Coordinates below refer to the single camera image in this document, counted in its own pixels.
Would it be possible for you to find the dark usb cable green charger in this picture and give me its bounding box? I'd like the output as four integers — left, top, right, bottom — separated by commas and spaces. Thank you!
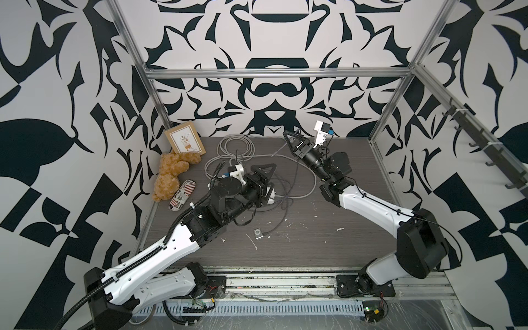
271, 144, 306, 211

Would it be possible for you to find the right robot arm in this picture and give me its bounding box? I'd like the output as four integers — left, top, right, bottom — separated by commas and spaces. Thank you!
283, 131, 450, 298

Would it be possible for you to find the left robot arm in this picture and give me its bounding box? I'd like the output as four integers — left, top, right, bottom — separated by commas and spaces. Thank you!
55, 164, 276, 329

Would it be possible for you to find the white power strip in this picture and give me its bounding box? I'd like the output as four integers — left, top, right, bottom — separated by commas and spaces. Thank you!
265, 187, 276, 204

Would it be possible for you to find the tan teddy bear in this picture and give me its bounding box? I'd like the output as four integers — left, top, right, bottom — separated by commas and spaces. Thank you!
153, 151, 202, 202

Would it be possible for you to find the framed plant picture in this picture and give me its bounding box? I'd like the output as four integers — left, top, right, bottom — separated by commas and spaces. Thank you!
164, 121, 206, 155

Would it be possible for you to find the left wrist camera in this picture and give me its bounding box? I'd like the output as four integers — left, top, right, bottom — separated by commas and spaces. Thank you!
228, 164, 246, 186

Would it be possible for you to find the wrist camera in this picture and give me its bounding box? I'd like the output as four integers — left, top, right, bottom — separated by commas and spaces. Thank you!
228, 164, 246, 186
314, 120, 334, 147

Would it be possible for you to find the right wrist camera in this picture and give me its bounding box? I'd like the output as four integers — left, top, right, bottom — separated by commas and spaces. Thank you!
314, 120, 334, 147

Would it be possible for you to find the grey power strip cord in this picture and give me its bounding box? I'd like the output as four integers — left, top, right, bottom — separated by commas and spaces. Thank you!
203, 133, 318, 199

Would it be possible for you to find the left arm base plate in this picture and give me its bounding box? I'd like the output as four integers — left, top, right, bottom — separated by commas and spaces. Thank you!
198, 276, 227, 299

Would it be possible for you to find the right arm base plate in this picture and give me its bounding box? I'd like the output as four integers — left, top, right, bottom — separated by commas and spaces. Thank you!
336, 275, 396, 298

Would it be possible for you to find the black wall hook rack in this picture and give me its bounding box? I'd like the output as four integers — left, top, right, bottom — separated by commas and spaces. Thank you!
443, 97, 527, 199

